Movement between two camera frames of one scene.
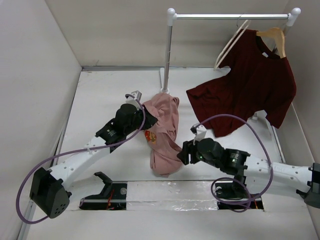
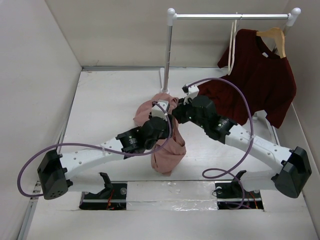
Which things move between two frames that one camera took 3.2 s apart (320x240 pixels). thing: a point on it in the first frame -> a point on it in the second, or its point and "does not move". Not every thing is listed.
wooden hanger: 278,36 does not move
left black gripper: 150,121 -> 166,133
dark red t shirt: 260,79 does not move
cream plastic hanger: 233,41 -> 228,69
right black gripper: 189,146 -> 179,110
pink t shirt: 164,146 does not move
